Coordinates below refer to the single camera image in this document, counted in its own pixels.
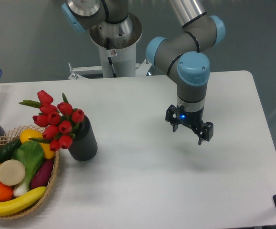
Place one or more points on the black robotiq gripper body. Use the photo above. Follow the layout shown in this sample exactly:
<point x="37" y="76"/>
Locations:
<point x="192" y="120"/>

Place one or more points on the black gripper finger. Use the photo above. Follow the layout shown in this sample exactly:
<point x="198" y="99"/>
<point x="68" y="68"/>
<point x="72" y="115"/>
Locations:
<point x="172" y="118"/>
<point x="205" y="132"/>

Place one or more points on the red tulip bouquet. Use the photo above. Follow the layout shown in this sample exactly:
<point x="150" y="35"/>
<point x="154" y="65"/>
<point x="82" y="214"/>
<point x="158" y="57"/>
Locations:
<point x="60" y="122"/>

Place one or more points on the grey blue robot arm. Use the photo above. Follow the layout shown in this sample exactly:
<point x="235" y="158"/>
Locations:
<point x="181" y="59"/>

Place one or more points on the dark grey ribbed vase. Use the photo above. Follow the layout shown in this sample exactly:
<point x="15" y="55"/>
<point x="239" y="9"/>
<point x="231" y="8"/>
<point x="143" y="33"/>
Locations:
<point x="84" y="146"/>

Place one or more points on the purple sweet potato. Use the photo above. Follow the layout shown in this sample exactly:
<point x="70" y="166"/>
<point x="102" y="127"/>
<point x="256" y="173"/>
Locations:
<point x="41" y="178"/>

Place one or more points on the green bok choy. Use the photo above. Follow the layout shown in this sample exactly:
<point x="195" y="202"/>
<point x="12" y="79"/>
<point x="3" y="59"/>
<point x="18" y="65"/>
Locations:
<point x="31" y="155"/>

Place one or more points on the woven wicker basket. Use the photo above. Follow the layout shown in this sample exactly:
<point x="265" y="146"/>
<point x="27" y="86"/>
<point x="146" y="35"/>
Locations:
<point x="15" y="134"/>

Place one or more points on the beige round disc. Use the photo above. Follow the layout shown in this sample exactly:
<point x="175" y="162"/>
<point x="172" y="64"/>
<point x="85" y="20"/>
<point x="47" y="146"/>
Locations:
<point x="12" y="172"/>

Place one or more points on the green cucumber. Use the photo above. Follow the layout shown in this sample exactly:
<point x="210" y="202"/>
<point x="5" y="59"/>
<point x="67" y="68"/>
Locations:
<point x="7" y="149"/>

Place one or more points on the yellow banana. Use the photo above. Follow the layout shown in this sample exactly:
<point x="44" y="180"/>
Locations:
<point x="18" y="204"/>

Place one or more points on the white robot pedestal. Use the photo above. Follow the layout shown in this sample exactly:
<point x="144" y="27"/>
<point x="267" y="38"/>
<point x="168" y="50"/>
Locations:
<point x="117" y="49"/>

